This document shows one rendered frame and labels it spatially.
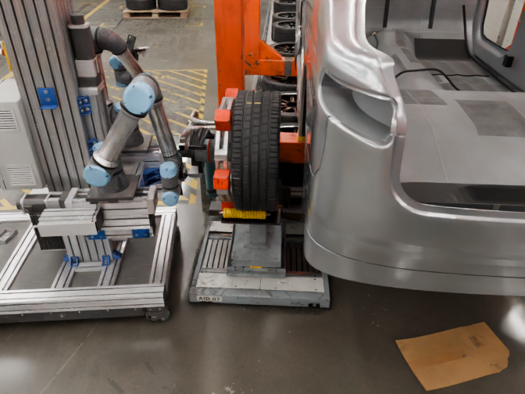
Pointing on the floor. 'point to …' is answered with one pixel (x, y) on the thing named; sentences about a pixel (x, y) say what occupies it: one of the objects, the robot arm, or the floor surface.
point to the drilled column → (205, 195)
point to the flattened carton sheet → (455, 356)
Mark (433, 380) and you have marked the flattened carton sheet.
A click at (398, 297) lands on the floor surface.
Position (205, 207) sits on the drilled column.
